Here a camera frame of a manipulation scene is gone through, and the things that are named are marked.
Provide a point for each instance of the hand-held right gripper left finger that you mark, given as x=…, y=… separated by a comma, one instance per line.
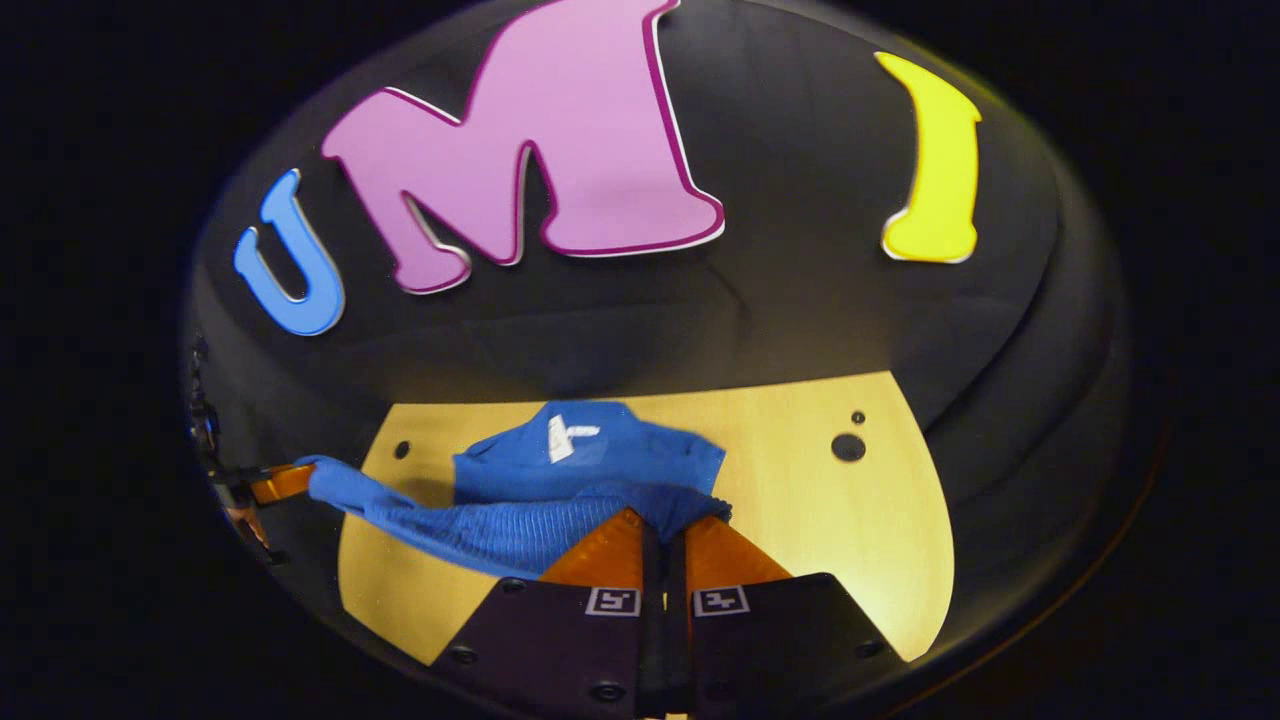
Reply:
x=650, y=620

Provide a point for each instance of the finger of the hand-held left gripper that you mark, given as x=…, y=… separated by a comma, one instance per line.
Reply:
x=283, y=483

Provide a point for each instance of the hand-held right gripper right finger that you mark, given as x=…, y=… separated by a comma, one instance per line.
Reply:
x=678, y=620

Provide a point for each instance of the blue button-up shirt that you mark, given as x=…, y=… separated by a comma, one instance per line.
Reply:
x=560, y=500

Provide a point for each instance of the black backdrop cloth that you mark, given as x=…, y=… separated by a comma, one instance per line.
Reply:
x=800, y=310

